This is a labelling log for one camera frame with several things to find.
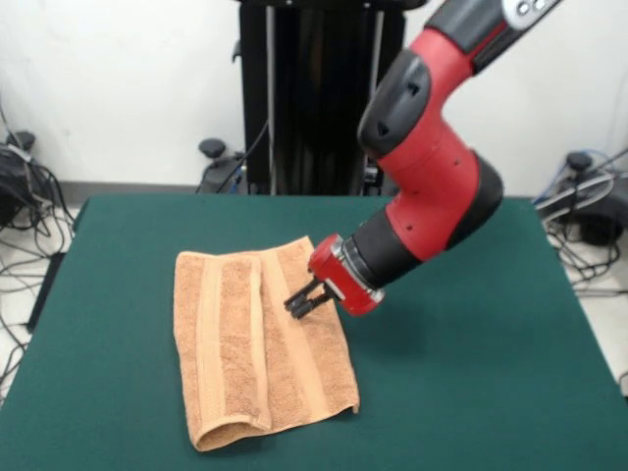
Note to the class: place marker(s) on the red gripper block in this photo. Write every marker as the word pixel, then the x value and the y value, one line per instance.
pixel 338 279

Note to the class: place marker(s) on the tan terry towel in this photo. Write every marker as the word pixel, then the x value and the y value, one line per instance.
pixel 235 343

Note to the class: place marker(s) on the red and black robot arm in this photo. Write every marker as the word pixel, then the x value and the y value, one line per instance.
pixel 432 196

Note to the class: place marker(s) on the dark green table cloth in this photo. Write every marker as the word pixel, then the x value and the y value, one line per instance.
pixel 466 343

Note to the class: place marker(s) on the black stand base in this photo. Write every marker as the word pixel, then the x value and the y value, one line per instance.
pixel 15 191
pixel 593 221

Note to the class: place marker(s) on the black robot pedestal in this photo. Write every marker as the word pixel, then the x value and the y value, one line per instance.
pixel 314 98

